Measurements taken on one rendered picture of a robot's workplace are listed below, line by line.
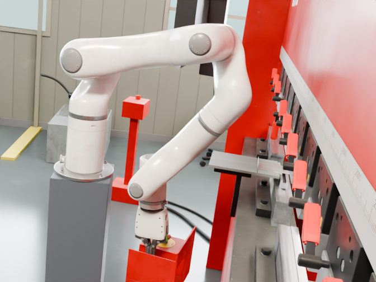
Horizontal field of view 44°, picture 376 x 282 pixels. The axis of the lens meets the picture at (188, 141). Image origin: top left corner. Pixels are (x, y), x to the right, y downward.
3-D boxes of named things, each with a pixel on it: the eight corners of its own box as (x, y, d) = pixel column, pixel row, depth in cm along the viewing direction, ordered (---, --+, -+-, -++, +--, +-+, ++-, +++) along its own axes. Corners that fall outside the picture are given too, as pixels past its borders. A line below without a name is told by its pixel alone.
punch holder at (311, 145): (292, 194, 109) (307, 126, 104) (330, 201, 108) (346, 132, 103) (298, 222, 94) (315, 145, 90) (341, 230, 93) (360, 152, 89)
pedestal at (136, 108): (115, 190, 386) (124, 91, 362) (145, 195, 384) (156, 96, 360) (108, 200, 367) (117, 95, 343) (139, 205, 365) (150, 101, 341)
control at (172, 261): (147, 260, 169) (152, 215, 164) (189, 272, 165) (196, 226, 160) (124, 290, 151) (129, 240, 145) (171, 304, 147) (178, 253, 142)
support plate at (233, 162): (212, 153, 192) (212, 150, 191) (277, 163, 189) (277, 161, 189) (208, 167, 174) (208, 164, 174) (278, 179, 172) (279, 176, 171)
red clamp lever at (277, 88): (275, 79, 182) (272, 98, 177) (285, 80, 182) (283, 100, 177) (274, 82, 184) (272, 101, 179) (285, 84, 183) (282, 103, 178)
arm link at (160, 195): (158, 205, 139) (170, 194, 147) (159, 163, 136) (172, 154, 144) (132, 200, 142) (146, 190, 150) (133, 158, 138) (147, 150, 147)
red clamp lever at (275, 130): (268, 137, 162) (273, 110, 160) (280, 140, 162) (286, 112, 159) (268, 139, 161) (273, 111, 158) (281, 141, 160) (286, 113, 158)
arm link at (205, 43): (88, 78, 150) (56, 84, 135) (81, 40, 148) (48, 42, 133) (238, 61, 131) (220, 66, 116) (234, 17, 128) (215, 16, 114)
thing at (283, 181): (276, 169, 188) (278, 162, 187) (284, 170, 188) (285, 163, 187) (278, 187, 169) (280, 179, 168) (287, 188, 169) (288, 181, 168)
